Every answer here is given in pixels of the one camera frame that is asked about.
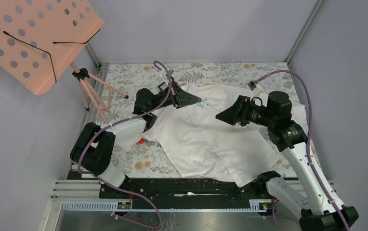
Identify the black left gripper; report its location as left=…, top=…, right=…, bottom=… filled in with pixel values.
left=149, top=81, right=201, bottom=112

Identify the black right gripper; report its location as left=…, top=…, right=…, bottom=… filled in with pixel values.
left=215, top=95, right=276, bottom=127

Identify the white shirt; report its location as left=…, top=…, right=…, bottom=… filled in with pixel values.
left=117, top=83, right=307, bottom=188

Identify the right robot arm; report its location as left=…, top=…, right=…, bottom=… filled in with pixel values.
left=216, top=91, right=359, bottom=231

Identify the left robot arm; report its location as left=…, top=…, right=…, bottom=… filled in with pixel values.
left=70, top=81, right=202, bottom=198

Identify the floral patterned table mat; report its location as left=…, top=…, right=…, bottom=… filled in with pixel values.
left=81, top=62, right=322, bottom=179

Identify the pink music stand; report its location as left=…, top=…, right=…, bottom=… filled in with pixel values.
left=0, top=0, right=110, bottom=116

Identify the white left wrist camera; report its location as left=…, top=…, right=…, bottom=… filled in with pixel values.
left=160, top=68, right=174, bottom=85

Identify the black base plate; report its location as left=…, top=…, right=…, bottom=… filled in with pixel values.
left=67, top=170, right=289, bottom=210

